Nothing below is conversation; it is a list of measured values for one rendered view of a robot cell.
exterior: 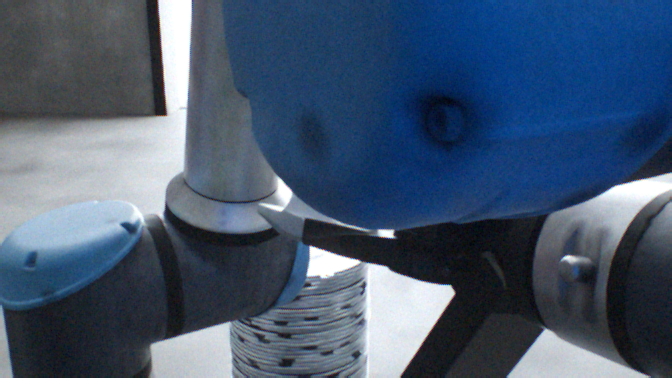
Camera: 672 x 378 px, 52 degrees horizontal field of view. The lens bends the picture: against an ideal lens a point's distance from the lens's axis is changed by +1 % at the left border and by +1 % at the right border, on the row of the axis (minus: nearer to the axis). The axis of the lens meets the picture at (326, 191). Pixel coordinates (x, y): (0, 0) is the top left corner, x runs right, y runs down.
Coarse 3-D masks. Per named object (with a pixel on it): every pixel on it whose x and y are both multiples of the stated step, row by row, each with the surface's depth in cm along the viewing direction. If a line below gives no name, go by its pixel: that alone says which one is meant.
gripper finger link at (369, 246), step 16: (304, 224) 40; (320, 224) 39; (336, 224) 39; (304, 240) 40; (320, 240) 39; (336, 240) 38; (352, 240) 37; (368, 240) 37; (384, 240) 36; (352, 256) 37; (368, 256) 37; (384, 256) 36; (400, 256) 36
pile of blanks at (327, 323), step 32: (320, 288) 127; (352, 288) 131; (256, 320) 131; (288, 320) 128; (320, 320) 130; (352, 320) 134; (256, 352) 133; (288, 352) 130; (320, 352) 132; (352, 352) 135
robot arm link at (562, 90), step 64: (256, 0) 12; (320, 0) 10; (384, 0) 9; (448, 0) 9; (512, 0) 9; (576, 0) 9; (640, 0) 10; (256, 64) 13; (320, 64) 11; (384, 64) 9; (448, 64) 9; (512, 64) 9; (576, 64) 9; (640, 64) 10; (256, 128) 13; (320, 128) 11; (384, 128) 10; (448, 128) 9; (512, 128) 9; (576, 128) 10; (640, 128) 11; (320, 192) 12; (384, 192) 10; (448, 192) 10; (512, 192) 11; (576, 192) 12
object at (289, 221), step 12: (264, 204) 44; (288, 204) 42; (300, 204) 41; (264, 216) 43; (276, 216) 42; (288, 216) 41; (300, 216) 40; (312, 216) 40; (324, 216) 40; (276, 228) 43; (288, 228) 41; (300, 228) 40; (360, 228) 38; (300, 240) 40
